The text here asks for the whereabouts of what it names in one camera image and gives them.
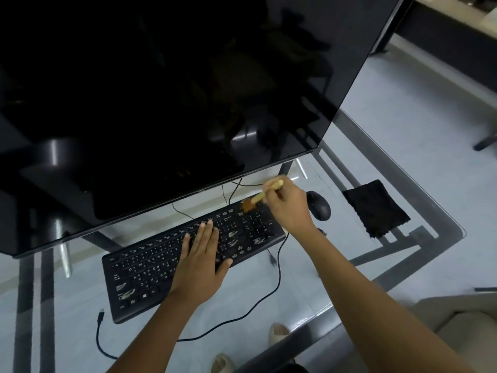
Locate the person's left hand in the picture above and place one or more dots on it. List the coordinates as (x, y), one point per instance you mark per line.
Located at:
(200, 268)

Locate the person's right hand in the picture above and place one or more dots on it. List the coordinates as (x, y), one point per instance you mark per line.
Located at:
(289, 207)

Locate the person's left middle finger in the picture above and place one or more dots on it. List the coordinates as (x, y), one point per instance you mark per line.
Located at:
(209, 236)

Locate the person's right fingers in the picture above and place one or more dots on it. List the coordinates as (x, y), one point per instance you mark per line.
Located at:
(277, 190)

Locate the person's left little finger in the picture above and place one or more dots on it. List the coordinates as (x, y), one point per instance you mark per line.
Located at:
(186, 246)

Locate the person's left thumb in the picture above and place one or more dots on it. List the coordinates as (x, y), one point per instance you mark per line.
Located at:
(225, 266)

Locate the black computer keyboard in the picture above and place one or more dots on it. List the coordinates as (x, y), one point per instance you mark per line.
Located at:
(151, 264)

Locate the person's right forearm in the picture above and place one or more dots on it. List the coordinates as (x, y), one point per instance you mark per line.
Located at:
(372, 302)

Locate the person's left forearm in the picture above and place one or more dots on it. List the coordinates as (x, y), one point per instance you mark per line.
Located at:
(163, 330)

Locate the black computer mouse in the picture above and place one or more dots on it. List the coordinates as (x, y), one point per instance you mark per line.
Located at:
(319, 205)

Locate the beige sandal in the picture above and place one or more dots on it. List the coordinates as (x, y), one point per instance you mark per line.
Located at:
(224, 364)
(279, 333)

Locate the black cleaning cloth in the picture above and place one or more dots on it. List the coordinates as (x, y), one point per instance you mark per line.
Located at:
(376, 207)

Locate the large black computer monitor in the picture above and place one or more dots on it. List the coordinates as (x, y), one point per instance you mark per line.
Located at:
(155, 104)

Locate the beige chair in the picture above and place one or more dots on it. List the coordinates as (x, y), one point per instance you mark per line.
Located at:
(462, 330)

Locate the dark framed desk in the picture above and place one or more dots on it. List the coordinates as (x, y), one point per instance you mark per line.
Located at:
(446, 31)

